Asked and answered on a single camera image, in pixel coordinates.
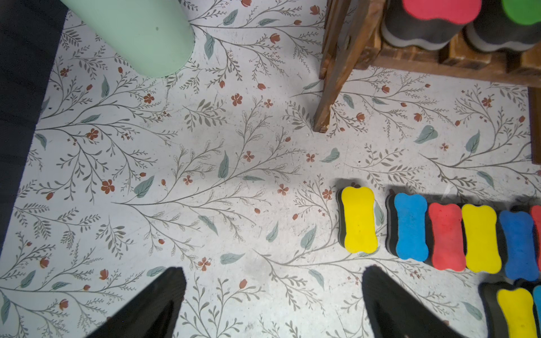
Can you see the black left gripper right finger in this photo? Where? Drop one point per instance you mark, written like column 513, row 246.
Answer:
column 393, row 312

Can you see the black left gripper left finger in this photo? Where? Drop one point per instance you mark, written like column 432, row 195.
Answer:
column 154, row 312

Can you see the blue eraser top shelf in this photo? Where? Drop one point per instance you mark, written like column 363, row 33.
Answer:
column 406, row 230
column 521, row 257

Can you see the blue eraser shelf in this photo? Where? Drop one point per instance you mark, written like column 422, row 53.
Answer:
column 536, row 293
column 406, row 230
column 521, row 257

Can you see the red eraser top shelf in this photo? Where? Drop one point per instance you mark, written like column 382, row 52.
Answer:
column 446, row 241
column 535, row 213

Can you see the red eraser shelf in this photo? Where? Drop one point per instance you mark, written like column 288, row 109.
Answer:
column 428, row 24
column 446, row 241
column 535, row 213

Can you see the yellow eraser top shelf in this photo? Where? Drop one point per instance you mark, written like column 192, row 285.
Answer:
column 482, row 251
column 357, row 230

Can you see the yellow eraser shelf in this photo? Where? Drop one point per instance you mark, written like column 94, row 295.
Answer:
column 357, row 230
column 510, row 311
column 482, row 251

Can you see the yellow eraser bottom shelf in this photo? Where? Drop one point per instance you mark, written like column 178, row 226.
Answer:
column 510, row 311

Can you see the wooden two-tier shelf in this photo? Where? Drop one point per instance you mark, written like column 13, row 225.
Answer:
column 364, row 47

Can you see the red eraser bottom shelf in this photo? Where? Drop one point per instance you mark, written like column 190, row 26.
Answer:
column 428, row 24

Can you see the green eraser bottom shelf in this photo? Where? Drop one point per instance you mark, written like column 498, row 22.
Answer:
column 506, row 24

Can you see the green pencil cup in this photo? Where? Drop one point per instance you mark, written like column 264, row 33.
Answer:
column 154, row 37

